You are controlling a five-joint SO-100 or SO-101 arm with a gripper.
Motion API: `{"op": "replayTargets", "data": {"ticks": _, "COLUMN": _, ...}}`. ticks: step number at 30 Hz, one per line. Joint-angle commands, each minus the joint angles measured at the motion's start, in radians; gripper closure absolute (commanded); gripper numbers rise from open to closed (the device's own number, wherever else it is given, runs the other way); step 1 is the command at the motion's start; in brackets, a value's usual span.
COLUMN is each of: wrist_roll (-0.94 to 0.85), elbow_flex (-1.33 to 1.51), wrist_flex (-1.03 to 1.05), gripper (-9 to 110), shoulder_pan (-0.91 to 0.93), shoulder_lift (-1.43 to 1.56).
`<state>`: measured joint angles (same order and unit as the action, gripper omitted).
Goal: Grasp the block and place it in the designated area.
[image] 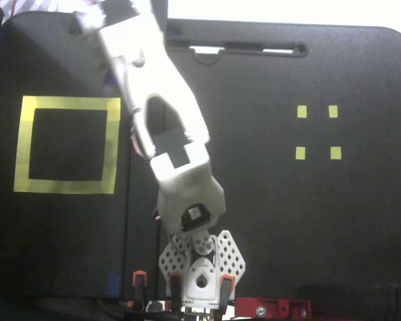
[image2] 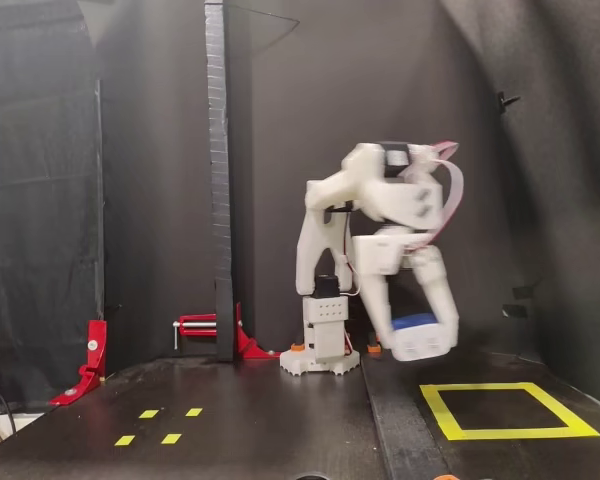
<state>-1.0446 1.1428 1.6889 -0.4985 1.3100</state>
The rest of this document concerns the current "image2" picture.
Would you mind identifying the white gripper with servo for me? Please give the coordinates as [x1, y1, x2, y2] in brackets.
[352, 233, 462, 354]

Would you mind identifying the blue and white charger block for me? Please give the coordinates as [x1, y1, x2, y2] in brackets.
[388, 312, 455, 363]

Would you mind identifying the yellow tape square outline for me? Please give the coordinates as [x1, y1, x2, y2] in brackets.
[418, 381, 600, 442]

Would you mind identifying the red screw clamp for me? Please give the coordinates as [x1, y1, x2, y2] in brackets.
[172, 302, 282, 361]

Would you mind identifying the smooth black backdrop sheet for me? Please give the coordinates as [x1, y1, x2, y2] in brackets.
[97, 0, 600, 416]

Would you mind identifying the coarse black cloth panel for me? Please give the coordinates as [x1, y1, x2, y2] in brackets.
[0, 0, 105, 409]

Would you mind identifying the red white servo cable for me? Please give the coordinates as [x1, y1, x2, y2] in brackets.
[427, 141, 467, 247]

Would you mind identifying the black wall clip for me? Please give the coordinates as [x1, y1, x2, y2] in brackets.
[496, 91, 522, 115]

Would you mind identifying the black tape-wrapped post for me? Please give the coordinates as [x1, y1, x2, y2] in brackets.
[203, 0, 255, 362]

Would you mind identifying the red angled clamp bracket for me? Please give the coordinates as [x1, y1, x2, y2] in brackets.
[48, 319, 108, 407]

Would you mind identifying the thin black curved wire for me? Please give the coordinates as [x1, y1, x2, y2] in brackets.
[224, 3, 301, 51]

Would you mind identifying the thin black cable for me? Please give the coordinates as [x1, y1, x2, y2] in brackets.
[0, 384, 17, 446]

